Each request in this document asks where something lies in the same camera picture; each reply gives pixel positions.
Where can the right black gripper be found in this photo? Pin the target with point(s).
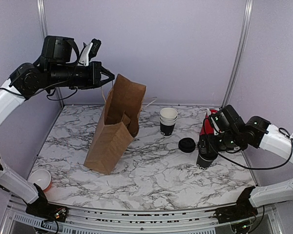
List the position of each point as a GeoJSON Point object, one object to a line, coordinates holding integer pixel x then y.
{"type": "Point", "coordinates": [212, 146]}

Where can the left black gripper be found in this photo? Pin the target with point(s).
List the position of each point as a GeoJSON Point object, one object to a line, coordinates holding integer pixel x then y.
{"type": "Point", "coordinates": [94, 79]}

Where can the single black paper cup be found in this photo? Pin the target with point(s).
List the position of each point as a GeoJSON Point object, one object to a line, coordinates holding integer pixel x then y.
{"type": "Point", "coordinates": [204, 160]}

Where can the brown paper bag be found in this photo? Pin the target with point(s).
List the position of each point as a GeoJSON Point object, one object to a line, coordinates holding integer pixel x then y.
{"type": "Point", "coordinates": [118, 125]}

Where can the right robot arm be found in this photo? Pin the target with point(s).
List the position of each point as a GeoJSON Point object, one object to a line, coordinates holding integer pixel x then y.
{"type": "Point", "coordinates": [260, 134]}

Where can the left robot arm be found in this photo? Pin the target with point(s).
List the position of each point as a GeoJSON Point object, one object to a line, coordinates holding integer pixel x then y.
{"type": "Point", "coordinates": [24, 83]}

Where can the red cylindrical container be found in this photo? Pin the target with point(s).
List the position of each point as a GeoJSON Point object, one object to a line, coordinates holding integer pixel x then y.
{"type": "Point", "coordinates": [207, 129]}

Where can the stack of paper cups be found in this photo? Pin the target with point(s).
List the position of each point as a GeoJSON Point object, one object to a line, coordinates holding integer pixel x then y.
{"type": "Point", "coordinates": [168, 119]}

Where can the orange white bowl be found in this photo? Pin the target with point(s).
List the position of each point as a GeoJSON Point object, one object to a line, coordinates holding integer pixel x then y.
{"type": "Point", "coordinates": [42, 178]}

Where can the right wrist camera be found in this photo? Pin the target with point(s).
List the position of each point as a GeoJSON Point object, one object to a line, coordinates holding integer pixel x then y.
{"type": "Point", "coordinates": [214, 125]}

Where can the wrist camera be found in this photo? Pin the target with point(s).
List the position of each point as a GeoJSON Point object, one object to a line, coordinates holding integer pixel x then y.
{"type": "Point", "coordinates": [89, 51]}
{"type": "Point", "coordinates": [214, 125]}

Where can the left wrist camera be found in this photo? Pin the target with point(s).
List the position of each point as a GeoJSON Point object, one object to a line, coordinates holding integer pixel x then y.
{"type": "Point", "coordinates": [89, 51]}

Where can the left aluminium frame post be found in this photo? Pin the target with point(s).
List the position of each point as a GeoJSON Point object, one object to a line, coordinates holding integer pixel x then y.
{"type": "Point", "coordinates": [48, 49]}

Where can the aluminium frame post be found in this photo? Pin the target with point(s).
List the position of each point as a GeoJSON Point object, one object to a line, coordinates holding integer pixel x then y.
{"type": "Point", "coordinates": [240, 50]}
{"type": "Point", "coordinates": [48, 49]}

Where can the right aluminium frame post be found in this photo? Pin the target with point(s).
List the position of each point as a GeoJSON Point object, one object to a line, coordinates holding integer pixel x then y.
{"type": "Point", "coordinates": [240, 50]}

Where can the front aluminium rail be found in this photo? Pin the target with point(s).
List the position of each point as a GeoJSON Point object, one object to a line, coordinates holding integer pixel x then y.
{"type": "Point", "coordinates": [81, 220]}

